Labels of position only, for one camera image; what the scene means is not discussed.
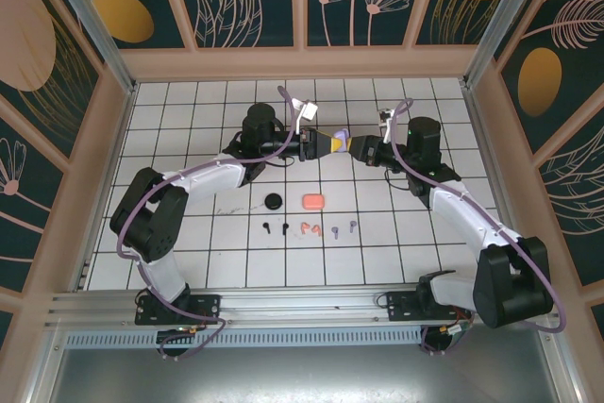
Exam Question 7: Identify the slotted grey cable duct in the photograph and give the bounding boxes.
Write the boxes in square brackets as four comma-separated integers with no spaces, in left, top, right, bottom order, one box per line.
[63,329,544,347]

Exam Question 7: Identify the art panel feathers gold oval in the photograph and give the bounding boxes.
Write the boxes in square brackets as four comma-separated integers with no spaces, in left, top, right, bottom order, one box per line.
[497,0,604,155]

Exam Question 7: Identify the art panel large pale circle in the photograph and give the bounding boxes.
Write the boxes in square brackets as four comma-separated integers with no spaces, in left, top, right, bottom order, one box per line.
[0,0,103,163]

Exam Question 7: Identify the purple earbud charging case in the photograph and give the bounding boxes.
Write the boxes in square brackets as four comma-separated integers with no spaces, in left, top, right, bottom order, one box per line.
[331,127,353,153]

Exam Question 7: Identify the art panel single flower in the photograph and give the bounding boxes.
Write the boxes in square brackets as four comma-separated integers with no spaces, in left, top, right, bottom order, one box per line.
[0,114,67,292]

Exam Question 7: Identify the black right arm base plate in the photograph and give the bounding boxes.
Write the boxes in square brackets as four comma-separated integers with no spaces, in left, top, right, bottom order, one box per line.
[386,290,473,324]

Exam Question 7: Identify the aluminium mounting rail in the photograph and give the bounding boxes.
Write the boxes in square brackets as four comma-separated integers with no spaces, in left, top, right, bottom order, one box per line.
[44,292,561,328]

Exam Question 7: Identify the aluminium side rail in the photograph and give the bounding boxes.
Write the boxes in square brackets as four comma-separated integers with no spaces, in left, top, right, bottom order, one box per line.
[460,81,534,281]
[69,83,139,292]

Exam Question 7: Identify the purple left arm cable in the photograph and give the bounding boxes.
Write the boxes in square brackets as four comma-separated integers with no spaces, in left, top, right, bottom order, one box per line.
[115,85,315,362]

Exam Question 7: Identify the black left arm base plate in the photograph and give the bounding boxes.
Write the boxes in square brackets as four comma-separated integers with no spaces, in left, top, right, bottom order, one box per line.
[135,294,222,327]

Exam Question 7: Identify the aluminium corner post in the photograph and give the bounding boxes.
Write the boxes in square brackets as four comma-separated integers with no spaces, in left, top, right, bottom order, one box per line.
[464,0,553,88]
[38,0,139,95]

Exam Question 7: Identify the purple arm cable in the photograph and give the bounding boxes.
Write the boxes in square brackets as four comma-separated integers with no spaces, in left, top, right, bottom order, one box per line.
[115,85,315,362]
[379,98,567,357]

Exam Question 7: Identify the art panel pink leaf lines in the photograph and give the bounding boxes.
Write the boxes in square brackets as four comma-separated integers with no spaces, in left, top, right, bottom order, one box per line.
[537,105,604,287]

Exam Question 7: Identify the grey metal sheet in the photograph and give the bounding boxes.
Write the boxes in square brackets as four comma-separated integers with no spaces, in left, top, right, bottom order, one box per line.
[46,344,562,403]

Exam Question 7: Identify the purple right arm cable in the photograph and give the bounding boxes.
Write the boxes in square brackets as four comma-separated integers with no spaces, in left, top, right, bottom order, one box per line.
[379,98,567,357]

